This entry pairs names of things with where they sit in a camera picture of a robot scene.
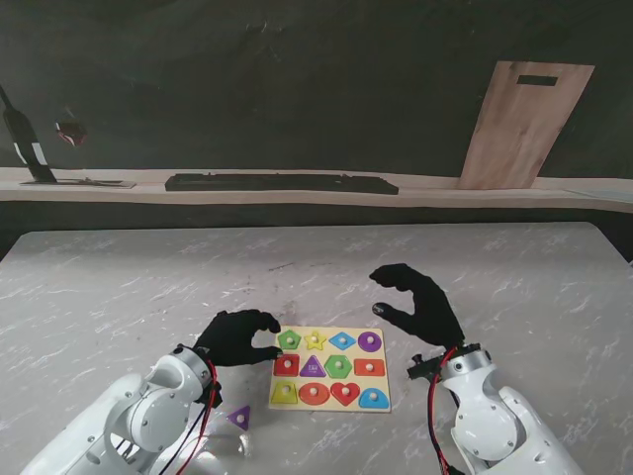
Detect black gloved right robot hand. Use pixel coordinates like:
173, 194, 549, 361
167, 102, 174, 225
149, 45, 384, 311
369, 263, 466, 353

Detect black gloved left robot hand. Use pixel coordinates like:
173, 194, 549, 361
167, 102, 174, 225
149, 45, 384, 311
192, 309, 285, 368

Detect purple triangle puzzle piece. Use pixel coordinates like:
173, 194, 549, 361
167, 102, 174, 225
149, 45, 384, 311
226, 405, 252, 430

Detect orange rectangle puzzle piece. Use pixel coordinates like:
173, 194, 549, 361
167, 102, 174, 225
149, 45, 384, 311
353, 358, 387, 377

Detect wooden shape puzzle board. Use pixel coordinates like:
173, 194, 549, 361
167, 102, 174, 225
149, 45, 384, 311
267, 326, 393, 414

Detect orange oval puzzle piece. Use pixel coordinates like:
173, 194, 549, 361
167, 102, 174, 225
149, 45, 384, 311
298, 381, 331, 406

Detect blue semicircle puzzle piece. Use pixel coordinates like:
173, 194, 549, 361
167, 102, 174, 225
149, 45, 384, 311
358, 387, 390, 410

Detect green pentagon puzzle piece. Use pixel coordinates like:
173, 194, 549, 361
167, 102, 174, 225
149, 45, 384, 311
323, 354, 353, 380

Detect red heart puzzle piece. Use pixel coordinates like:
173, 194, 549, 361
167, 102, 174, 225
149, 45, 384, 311
329, 381, 362, 407

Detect flat wooden coaster board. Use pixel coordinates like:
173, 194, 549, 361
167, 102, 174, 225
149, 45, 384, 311
19, 177, 138, 190

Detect wooden cutting board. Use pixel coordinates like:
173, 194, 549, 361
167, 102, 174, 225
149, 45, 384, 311
457, 60, 596, 191

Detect long wooden shelf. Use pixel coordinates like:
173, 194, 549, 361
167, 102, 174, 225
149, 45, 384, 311
0, 166, 633, 214

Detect long black tray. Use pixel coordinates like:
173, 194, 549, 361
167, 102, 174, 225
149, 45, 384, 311
164, 171, 400, 196

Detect red wine glass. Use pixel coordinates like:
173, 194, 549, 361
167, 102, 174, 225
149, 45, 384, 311
52, 103, 95, 184

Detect dark wine bottle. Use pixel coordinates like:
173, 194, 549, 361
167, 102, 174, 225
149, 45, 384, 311
0, 83, 58, 183

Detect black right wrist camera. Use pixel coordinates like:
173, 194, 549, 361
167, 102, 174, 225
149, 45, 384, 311
407, 353, 444, 382

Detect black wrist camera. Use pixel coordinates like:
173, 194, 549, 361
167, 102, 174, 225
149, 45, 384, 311
202, 378, 223, 410
407, 353, 444, 382

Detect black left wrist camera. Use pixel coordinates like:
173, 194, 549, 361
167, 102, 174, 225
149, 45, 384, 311
202, 378, 223, 410

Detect red left arm cables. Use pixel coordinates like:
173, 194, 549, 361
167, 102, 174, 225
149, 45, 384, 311
157, 358, 223, 475

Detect red arm cables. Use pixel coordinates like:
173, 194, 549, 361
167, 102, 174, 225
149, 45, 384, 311
425, 345, 459, 475
157, 358, 223, 475

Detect red right arm cables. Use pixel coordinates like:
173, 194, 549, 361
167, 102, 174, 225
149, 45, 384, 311
425, 345, 459, 475

